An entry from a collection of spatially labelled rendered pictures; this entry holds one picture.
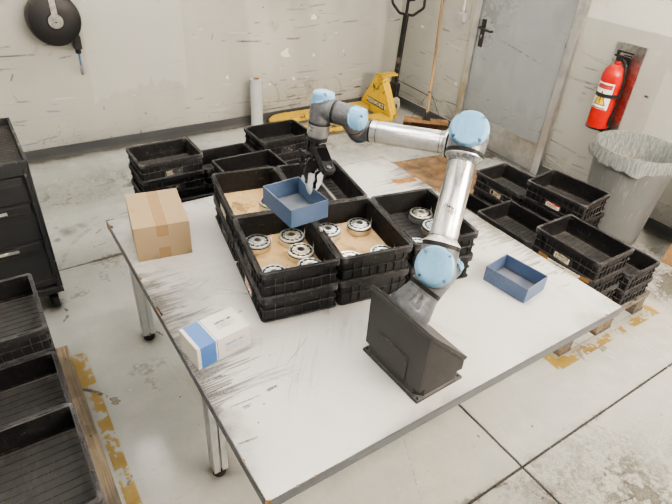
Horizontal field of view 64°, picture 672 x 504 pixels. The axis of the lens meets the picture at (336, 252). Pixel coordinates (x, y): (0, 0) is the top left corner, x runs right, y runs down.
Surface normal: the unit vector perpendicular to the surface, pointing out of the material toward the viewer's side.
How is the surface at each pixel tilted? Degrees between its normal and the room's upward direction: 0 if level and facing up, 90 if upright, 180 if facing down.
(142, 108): 90
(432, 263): 59
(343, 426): 0
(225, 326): 0
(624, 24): 90
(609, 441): 0
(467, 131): 44
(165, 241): 90
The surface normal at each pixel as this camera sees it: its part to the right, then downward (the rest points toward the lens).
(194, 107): 0.55, 0.50
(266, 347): 0.06, -0.82
